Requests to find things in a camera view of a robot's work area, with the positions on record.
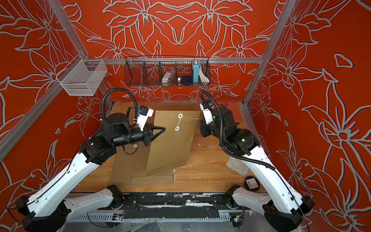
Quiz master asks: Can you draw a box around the white mesh basket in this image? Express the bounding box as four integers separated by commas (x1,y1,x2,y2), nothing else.
57,60,107,96

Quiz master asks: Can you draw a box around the white grey work glove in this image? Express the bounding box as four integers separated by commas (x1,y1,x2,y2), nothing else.
226,157,250,177

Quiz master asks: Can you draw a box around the black wire basket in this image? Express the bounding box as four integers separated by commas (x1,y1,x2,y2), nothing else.
124,56,211,87

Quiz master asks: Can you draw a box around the dark blue round object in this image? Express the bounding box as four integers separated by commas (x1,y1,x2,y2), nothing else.
180,75,193,86

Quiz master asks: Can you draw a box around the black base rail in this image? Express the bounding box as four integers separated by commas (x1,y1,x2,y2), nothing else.
97,192,248,220

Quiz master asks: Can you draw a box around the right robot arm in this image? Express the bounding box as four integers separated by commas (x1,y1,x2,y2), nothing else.
200,90,315,232

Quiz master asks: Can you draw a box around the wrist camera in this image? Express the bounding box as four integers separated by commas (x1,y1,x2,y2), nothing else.
200,101,214,125
136,105,154,131

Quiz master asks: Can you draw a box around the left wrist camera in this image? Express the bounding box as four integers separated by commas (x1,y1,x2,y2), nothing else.
136,105,154,131

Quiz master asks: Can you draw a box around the red plastic tool case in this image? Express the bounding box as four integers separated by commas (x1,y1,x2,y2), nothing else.
227,102,241,124

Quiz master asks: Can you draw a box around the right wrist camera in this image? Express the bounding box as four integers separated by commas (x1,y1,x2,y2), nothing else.
200,101,214,125

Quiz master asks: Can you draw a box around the kraft file bag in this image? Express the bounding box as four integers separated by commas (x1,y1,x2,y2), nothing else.
131,143,174,186
109,145,144,187
146,111,201,177

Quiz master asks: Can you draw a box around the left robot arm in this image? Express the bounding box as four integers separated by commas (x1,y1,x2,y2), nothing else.
15,88,166,232

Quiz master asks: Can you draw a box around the white cable bundle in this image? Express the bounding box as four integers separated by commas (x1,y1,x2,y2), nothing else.
198,66,210,86

